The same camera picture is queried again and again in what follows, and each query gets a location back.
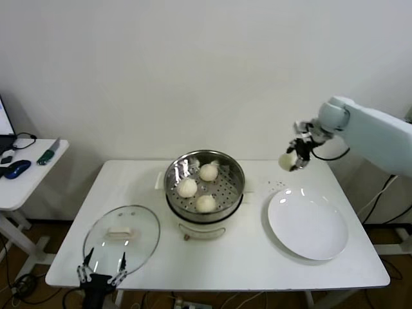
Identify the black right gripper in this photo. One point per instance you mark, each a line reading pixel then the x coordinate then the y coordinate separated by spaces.
pixel 303 149

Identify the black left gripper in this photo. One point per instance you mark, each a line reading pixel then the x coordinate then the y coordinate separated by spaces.
pixel 96 286

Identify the white steamed baozi bun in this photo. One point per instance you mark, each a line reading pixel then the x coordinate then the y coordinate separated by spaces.
pixel 206 203
pixel 208 172
pixel 285 161
pixel 187 188

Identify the glass pot lid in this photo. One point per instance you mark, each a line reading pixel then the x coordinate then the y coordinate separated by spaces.
pixel 138 231

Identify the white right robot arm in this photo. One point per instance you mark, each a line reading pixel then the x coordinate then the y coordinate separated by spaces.
pixel 376 135

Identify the stainless steel steamer basket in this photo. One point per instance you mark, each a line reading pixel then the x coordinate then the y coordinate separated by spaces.
pixel 225 193

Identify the white table leg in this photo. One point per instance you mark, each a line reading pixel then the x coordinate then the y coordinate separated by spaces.
pixel 119 299
pixel 309 299

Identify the white round plate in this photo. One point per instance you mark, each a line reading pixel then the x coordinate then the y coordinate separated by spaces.
pixel 305 225

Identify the white floor power strip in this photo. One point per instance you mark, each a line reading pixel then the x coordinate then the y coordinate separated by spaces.
pixel 190 304

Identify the white electric cooker base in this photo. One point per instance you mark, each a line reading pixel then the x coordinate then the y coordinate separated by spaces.
pixel 199 230

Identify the white side table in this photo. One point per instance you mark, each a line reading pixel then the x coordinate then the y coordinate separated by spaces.
pixel 29 183

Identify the blue computer mouse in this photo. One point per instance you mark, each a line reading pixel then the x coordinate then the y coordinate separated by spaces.
pixel 17 169

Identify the small black adapter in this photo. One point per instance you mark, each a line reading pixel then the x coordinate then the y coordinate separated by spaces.
pixel 6 160

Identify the black laptop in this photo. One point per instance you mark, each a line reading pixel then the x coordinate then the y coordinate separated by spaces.
pixel 4 119

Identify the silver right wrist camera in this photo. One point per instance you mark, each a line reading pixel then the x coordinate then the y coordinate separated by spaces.
pixel 303 127

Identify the white desk base frame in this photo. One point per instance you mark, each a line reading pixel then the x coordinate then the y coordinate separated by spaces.
pixel 399 239

